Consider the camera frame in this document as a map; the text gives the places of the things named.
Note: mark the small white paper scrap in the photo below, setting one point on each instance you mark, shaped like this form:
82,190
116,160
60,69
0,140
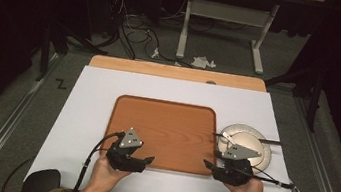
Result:
155,53

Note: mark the white table cover board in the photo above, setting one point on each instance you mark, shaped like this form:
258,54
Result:
89,105

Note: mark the white metal desk frame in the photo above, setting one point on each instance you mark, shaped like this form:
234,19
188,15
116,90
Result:
227,12

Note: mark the black metal stand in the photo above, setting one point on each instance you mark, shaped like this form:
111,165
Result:
311,88

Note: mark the white paper plate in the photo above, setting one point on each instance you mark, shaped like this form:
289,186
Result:
250,139

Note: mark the dark thin stick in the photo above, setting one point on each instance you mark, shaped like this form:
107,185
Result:
269,142

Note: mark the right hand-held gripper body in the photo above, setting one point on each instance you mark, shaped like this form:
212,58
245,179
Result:
232,172

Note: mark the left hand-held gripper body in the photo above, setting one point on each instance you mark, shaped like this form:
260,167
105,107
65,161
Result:
125,162

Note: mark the brown wooden tray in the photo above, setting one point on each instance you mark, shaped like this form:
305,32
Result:
166,132

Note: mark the crumpled white paper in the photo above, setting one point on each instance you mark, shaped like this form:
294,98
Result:
202,62

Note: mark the person's left hand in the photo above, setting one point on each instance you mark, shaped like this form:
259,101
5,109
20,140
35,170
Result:
103,174

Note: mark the white plastic spoon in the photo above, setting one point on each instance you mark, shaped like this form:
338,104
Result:
227,137

